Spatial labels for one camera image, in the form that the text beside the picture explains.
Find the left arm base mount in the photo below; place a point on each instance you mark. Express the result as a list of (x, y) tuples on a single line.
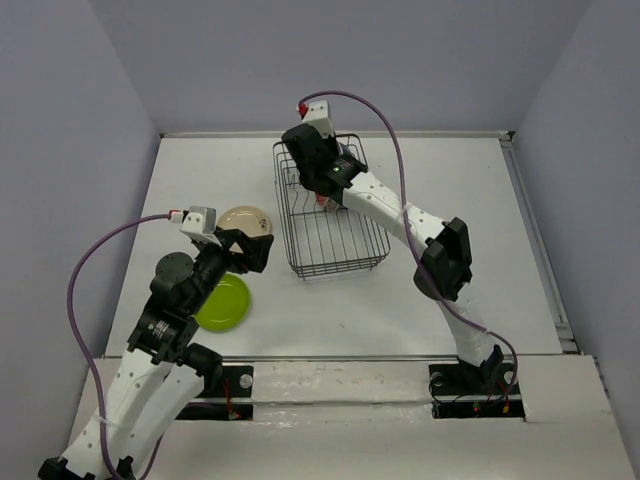
[(227, 399)]

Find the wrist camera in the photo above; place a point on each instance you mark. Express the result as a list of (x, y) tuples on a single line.
[(199, 221), (317, 114)]

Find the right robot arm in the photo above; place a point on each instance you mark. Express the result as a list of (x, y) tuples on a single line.
[(440, 248)]

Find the cream plate with flower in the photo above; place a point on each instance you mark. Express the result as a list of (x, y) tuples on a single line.
[(251, 220)]

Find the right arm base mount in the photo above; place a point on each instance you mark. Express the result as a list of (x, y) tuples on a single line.
[(462, 391)]

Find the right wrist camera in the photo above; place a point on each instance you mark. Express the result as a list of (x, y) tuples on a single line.
[(317, 114)]

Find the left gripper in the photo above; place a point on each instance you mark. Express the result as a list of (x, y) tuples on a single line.
[(256, 249)]

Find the wire dish rack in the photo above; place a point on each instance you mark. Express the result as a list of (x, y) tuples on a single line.
[(316, 242)]

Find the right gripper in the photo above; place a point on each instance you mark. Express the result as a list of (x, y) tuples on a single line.
[(329, 140)]

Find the red and teal plate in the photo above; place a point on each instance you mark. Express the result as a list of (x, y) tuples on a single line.
[(326, 204)]

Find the lime green plate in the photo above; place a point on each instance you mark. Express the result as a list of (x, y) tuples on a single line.
[(226, 307)]

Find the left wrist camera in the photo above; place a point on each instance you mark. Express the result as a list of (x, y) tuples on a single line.
[(199, 221)]

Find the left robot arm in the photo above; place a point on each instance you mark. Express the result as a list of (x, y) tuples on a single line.
[(162, 369)]

